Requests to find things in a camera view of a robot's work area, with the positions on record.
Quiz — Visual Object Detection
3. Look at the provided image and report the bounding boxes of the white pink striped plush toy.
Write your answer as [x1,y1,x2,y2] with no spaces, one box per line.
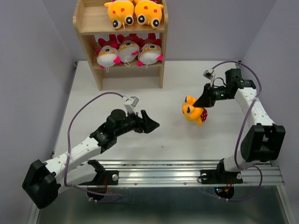
[117,34,143,67]

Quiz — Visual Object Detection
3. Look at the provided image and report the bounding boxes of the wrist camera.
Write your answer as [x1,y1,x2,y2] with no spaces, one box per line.
[203,68,215,87]
[122,96,139,115]

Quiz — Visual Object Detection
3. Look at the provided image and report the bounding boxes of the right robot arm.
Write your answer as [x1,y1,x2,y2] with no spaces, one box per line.
[193,69,285,184]

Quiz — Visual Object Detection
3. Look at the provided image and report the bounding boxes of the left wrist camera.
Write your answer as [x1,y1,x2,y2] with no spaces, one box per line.
[122,96,139,115]

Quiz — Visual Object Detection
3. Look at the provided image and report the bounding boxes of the wooden shelf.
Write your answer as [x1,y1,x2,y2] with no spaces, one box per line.
[72,0,168,90]

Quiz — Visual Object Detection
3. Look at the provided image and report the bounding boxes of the aluminium rail base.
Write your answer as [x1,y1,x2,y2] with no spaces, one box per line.
[38,61,285,187]

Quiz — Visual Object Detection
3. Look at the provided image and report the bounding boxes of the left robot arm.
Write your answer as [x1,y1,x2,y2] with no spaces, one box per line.
[22,109,160,209]

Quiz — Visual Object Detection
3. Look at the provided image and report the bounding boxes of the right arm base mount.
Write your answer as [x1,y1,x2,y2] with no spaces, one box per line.
[197,169,243,199]

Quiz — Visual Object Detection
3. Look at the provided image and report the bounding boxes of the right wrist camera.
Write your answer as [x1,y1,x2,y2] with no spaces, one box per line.
[203,68,215,87]

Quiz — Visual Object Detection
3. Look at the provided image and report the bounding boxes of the orange plush toy polka-dot dress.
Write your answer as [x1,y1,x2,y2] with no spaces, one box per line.
[134,0,164,29]

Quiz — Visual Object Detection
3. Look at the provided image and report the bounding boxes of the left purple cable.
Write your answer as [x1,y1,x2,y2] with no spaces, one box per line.
[64,92,123,203]

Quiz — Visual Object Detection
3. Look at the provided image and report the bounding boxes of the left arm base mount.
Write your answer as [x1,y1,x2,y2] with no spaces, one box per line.
[85,170,119,194]

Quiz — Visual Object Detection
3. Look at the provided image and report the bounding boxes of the orange plush toy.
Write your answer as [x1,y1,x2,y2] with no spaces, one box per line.
[104,0,135,30]

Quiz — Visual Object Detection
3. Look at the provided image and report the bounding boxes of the orange plush toy face down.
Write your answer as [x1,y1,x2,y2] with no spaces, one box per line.
[182,95,208,126]

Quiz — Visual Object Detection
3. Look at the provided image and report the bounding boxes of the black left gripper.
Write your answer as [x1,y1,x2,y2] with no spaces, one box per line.
[114,109,159,137]

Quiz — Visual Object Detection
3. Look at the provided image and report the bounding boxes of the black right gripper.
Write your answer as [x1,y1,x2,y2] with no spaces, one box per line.
[192,82,233,107]

